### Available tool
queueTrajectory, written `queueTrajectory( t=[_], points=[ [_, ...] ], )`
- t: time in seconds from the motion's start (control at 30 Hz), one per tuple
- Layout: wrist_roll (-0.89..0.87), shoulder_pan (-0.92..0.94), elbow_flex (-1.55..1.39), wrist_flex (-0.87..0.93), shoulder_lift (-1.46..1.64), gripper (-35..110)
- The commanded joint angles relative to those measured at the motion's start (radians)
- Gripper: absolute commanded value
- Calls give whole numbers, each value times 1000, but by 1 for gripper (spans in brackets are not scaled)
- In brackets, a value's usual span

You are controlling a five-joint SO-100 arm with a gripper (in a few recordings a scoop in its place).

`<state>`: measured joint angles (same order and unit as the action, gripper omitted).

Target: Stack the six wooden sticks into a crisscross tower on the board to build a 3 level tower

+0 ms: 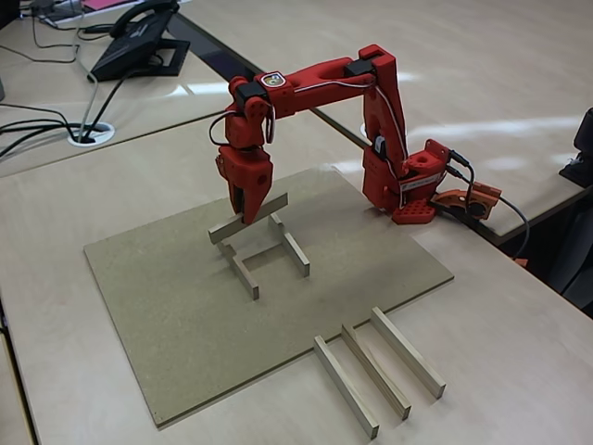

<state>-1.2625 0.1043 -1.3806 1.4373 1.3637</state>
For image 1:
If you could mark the orange table clamp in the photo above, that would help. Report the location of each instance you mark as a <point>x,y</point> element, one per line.
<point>482,194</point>

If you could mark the black desk phone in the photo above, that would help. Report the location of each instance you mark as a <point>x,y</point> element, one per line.
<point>125,55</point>

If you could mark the brown MDF board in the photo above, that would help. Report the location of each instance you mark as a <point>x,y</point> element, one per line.
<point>185,334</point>

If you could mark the black camera stand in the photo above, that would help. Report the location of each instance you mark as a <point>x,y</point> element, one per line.
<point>584,134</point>

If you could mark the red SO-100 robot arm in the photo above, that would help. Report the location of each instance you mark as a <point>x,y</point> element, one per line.
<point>324,83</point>

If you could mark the black phone handset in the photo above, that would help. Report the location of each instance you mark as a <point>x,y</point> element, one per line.
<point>118,28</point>

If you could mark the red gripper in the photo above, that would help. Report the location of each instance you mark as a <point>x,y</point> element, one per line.
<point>247,172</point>

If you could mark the black computer monitor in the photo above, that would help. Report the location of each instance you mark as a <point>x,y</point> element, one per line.
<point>7,11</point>

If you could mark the small orange plastic piece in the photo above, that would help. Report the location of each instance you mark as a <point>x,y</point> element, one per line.
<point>521,262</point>

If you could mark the pink paper sheet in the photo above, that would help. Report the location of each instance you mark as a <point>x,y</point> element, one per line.
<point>102,3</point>

